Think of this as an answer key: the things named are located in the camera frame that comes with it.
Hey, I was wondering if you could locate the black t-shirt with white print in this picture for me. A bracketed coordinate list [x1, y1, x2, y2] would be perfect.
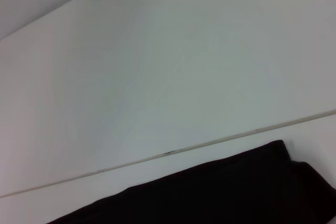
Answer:
[48, 140, 336, 224]

